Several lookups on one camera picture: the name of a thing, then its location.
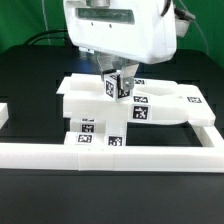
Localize white chair back frame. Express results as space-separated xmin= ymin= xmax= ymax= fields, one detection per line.
xmin=57 ymin=73 xmax=215 ymax=127

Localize white block at left edge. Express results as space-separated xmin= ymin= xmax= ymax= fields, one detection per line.
xmin=0 ymin=103 xmax=8 ymax=129

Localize white U-shaped fence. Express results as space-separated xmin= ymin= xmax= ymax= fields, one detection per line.
xmin=0 ymin=127 xmax=224 ymax=173

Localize black cables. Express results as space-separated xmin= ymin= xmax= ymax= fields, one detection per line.
xmin=23 ymin=29 xmax=70 ymax=46

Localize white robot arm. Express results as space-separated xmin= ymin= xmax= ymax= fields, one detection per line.
xmin=63 ymin=0 xmax=195 ymax=90

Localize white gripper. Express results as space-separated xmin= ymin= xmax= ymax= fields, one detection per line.
xmin=63 ymin=0 xmax=177 ymax=90

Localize white chair seat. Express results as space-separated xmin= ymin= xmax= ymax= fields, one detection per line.
xmin=70 ymin=118 xmax=106 ymax=133

